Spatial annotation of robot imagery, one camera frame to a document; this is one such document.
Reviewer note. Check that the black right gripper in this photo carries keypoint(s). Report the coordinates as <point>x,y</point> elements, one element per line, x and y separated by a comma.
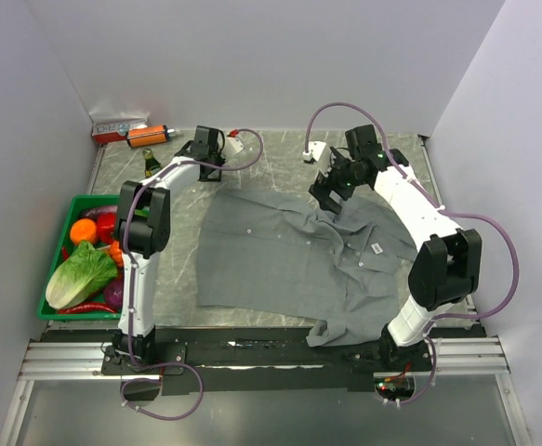
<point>322,194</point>

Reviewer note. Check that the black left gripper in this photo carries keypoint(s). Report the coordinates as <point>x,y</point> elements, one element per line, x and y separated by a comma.
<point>221,159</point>

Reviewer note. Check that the grey button-up shirt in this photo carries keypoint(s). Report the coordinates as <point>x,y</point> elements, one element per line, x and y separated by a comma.
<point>270,251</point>

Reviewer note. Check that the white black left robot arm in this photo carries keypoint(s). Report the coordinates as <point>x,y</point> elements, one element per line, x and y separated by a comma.
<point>143,229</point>

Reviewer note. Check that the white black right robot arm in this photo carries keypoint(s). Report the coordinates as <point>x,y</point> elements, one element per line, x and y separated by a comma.
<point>447,265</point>

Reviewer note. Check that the orange cylinder tool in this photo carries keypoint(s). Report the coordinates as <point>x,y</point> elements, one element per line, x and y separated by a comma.
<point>150,135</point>

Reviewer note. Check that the green glass bottle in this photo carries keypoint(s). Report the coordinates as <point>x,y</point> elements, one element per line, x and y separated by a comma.
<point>152,165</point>

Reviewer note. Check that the red white carton box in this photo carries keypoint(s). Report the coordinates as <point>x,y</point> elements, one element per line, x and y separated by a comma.
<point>114,131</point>

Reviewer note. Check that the green plastic basket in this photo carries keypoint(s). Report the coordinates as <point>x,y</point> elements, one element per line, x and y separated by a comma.
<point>79,206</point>

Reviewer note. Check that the orange toy pumpkin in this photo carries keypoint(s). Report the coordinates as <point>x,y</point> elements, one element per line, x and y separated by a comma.
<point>84,230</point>

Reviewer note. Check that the toy napa cabbage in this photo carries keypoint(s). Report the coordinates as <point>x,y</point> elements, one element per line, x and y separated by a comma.
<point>85,272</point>

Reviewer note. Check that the red toy chili pepper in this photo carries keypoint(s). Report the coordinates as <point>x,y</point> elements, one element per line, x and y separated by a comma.
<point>86,308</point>

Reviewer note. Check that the black wire frame stand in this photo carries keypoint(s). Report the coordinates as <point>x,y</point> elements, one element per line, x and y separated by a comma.
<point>212,174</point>

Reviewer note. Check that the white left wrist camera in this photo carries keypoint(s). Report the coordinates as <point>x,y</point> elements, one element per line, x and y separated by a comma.
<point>232,144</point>

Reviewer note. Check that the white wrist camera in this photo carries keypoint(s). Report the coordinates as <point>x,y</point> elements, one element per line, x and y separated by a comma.
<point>232,144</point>
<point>317,152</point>

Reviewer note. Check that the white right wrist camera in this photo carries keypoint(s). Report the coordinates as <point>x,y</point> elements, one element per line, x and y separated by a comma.
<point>317,152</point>

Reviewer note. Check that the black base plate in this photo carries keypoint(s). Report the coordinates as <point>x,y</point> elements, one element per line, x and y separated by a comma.
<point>257,359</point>

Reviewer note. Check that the aluminium rail frame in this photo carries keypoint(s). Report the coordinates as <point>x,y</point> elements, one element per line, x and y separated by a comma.
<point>66,361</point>

